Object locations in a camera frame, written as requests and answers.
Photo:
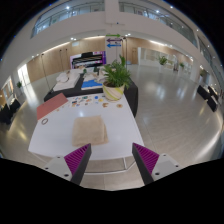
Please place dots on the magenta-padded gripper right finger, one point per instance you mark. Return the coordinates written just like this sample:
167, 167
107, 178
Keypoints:
146, 160

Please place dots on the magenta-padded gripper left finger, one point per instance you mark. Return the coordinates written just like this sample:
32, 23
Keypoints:
77, 160

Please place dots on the beige towel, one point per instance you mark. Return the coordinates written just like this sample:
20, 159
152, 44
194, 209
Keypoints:
90, 130

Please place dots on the colourful small cards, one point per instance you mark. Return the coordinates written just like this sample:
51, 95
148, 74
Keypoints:
80, 100

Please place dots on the red flat board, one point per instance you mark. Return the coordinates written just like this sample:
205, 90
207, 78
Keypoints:
50, 106

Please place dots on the small wooden disc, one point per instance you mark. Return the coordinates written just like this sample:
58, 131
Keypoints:
119, 105
105, 104

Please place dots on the black draped table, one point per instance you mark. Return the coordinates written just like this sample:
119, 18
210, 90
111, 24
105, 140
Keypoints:
131, 96

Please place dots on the potted plant in striped pot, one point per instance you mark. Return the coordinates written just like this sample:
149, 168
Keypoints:
113, 92

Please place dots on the white foam model boards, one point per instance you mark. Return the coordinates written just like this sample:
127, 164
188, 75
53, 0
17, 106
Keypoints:
66, 81

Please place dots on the black chairs group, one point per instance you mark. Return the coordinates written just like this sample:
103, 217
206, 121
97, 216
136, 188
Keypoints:
8, 111
210, 96

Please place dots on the small background potted plant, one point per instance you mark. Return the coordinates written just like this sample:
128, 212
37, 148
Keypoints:
19, 84
163, 60

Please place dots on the arrow direction signs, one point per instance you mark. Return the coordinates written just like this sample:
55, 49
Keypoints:
114, 40

